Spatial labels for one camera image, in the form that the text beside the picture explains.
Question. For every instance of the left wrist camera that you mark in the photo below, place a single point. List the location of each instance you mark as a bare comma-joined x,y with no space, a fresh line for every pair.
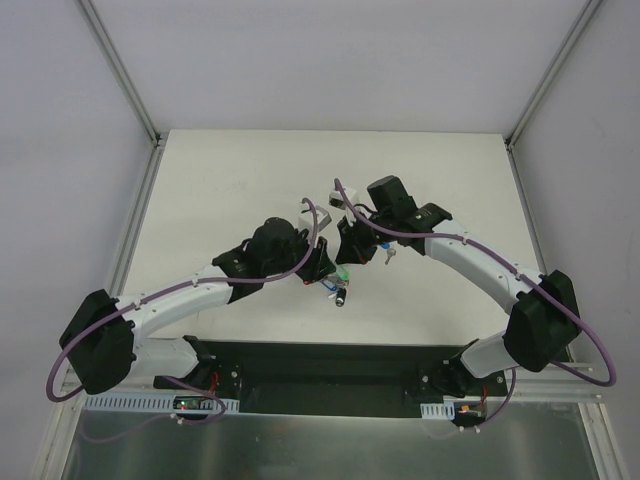
312,219

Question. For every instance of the white cable duct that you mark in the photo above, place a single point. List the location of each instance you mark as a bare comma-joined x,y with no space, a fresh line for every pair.
438,411
152,403

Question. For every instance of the aluminium frame right post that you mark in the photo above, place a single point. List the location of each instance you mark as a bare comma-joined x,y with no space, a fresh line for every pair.
579,27

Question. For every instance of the aluminium frame post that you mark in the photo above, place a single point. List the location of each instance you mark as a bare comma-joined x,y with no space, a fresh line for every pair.
579,27
113,59

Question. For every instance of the left white cable duct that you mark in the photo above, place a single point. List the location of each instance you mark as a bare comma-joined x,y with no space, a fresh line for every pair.
152,403

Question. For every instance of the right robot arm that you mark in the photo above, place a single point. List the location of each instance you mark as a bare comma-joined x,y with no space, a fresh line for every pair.
541,308

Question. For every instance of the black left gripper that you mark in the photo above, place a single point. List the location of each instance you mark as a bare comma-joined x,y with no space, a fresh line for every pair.
317,261

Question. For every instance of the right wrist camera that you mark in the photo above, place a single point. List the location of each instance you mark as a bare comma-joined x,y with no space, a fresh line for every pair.
337,199

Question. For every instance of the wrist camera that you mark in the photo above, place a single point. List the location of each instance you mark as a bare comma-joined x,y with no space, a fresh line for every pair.
337,199
312,219

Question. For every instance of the silver key with blue tag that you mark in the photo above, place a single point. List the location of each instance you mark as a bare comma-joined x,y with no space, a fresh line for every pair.
390,252

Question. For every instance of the black key tag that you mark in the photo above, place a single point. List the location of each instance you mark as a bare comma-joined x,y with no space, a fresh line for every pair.
340,297

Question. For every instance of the right white cable duct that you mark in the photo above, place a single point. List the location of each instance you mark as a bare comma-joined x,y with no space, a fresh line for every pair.
438,411

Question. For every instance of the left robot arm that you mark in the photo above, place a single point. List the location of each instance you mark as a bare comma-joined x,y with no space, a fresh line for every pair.
110,339

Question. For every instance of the aluminium frame left post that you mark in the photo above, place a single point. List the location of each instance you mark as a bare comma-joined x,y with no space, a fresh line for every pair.
113,59

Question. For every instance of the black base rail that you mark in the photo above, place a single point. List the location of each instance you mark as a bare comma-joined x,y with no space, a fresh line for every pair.
379,381

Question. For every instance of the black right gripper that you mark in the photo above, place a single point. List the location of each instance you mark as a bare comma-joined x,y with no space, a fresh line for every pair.
353,244

